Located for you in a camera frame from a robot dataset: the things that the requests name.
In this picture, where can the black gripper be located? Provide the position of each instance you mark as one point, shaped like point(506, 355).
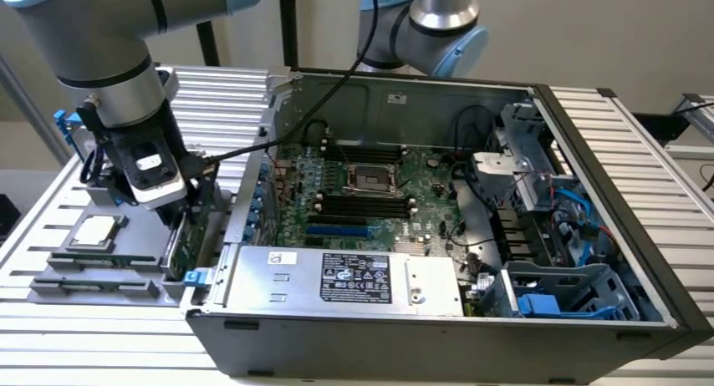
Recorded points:
point(170, 127)

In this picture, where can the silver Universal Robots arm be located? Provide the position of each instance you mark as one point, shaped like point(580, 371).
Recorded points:
point(106, 81)

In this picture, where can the black RAM slot bank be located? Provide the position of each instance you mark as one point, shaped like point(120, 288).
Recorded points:
point(362, 152)
point(369, 206)

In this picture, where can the black expansion slot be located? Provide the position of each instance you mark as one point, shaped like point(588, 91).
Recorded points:
point(339, 220)

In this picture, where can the blue expansion slot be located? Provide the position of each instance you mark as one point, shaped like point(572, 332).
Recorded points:
point(337, 232)

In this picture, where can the green graphics card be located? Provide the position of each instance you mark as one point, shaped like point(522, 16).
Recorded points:
point(192, 240)

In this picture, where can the silver CPU chip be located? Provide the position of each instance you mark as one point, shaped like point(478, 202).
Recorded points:
point(96, 232)

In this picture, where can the grey parts rack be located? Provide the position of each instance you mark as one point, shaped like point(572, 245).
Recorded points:
point(139, 273)

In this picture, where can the black box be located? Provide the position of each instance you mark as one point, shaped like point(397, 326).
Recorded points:
point(8, 215)

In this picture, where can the blue case latch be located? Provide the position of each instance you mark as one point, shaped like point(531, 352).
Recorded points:
point(195, 277)

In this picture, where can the metal CPU socket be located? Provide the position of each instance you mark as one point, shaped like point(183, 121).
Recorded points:
point(371, 179)

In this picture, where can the green motherboard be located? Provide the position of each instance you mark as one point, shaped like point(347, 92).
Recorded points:
point(385, 229)

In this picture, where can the silver power supply unit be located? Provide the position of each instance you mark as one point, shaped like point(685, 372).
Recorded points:
point(313, 285)

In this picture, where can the silver chipset heatsink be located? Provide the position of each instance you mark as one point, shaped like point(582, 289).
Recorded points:
point(413, 248)

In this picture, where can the silver metal disk bay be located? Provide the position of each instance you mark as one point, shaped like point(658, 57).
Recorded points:
point(525, 169)

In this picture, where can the black open PC case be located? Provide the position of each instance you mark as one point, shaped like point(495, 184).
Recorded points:
point(423, 344)

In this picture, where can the grey drive cage blue latch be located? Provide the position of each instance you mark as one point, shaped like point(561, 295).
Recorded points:
point(558, 290)

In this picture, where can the grey white wrist camera box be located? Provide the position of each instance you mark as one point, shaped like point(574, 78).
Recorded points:
point(159, 189)

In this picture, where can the black upright post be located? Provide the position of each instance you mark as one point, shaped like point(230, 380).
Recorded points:
point(289, 24)
point(209, 43)

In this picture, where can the aluminium side table frame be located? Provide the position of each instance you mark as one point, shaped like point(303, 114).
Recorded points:
point(694, 123)

